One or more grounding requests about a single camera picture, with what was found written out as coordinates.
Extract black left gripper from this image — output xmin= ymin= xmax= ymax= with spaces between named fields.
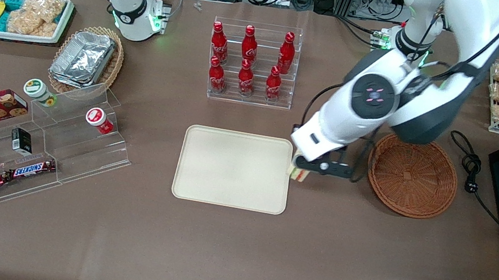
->
xmin=292 ymin=137 xmax=361 ymax=193

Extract triangle sandwich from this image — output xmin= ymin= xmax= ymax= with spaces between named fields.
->
xmin=285 ymin=160 xmax=311 ymax=185

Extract beige plastic tray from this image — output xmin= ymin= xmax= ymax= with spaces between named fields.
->
xmin=170 ymin=122 xmax=298 ymax=217

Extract round brown wicker basket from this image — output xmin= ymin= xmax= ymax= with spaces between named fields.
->
xmin=359 ymin=130 xmax=465 ymax=225

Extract oval light wicker basket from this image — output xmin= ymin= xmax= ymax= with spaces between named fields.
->
xmin=45 ymin=19 xmax=129 ymax=104

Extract clear acrylic bottle rack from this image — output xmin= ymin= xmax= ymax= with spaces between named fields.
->
xmin=201 ymin=14 xmax=305 ymax=112

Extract red cola bottle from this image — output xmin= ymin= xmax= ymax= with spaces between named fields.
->
xmin=207 ymin=20 xmax=234 ymax=66
xmin=205 ymin=56 xmax=231 ymax=95
xmin=275 ymin=30 xmax=298 ymax=76
xmin=235 ymin=58 xmax=259 ymax=99
xmin=263 ymin=65 xmax=286 ymax=102
xmin=239 ymin=24 xmax=262 ymax=65

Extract white cup with red lid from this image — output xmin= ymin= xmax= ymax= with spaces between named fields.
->
xmin=83 ymin=106 xmax=117 ymax=136

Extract clear acrylic stepped shelf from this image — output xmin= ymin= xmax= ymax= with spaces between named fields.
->
xmin=0 ymin=66 xmax=144 ymax=235

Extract stacked aluminium foil containers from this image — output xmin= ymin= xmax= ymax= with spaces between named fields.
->
xmin=47 ymin=27 xmax=119 ymax=94

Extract white cup with green lid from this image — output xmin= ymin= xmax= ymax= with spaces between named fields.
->
xmin=21 ymin=77 xmax=60 ymax=109

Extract white rectangular snack bin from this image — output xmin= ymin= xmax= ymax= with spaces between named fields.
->
xmin=0 ymin=0 xmax=76 ymax=52

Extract small black and white box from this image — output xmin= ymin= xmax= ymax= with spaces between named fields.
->
xmin=8 ymin=126 xmax=36 ymax=157

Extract clear bag of rice crackers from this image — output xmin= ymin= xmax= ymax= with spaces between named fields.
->
xmin=20 ymin=0 xmax=67 ymax=26
xmin=5 ymin=8 xmax=59 ymax=41

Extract teal snack package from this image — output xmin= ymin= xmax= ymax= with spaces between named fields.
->
xmin=0 ymin=10 xmax=12 ymax=34
xmin=2 ymin=0 xmax=26 ymax=15

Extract black power cable with plug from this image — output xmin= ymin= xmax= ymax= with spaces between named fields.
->
xmin=436 ymin=129 xmax=499 ymax=226

